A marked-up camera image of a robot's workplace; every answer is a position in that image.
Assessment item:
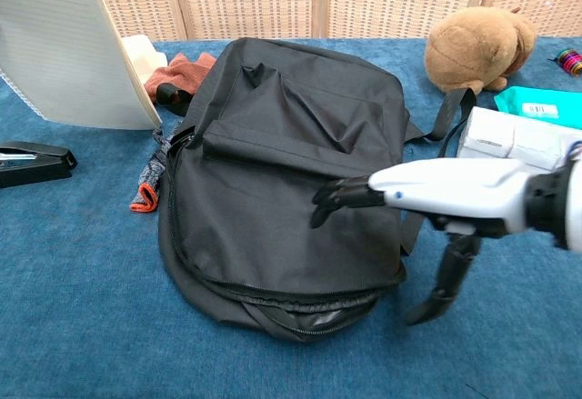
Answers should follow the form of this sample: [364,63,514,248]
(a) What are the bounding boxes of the black backpack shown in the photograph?
[156,36,478,344]

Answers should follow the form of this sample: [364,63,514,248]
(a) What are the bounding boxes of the white plastic food container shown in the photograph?
[120,35,170,84]

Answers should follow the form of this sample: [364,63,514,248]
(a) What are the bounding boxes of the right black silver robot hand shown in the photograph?
[310,157,565,326]

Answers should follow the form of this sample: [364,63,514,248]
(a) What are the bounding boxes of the long box of cartons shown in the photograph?
[454,106,582,172]

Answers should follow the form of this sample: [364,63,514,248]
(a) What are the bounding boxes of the rust brown cloth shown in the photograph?
[144,52,217,100]

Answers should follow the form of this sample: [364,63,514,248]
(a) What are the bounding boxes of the brown plush capybara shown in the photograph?
[423,5,539,95]

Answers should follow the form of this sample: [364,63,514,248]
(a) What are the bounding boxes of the grey patterned sock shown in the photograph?
[129,125,179,214]

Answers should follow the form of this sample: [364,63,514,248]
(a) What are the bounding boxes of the green wet wipes pack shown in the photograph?
[493,85,582,131]

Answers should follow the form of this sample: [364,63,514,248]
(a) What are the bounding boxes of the white spiral notebook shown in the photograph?
[0,0,164,132]

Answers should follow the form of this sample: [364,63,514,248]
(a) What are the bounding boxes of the black stapler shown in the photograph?
[0,141,79,190]

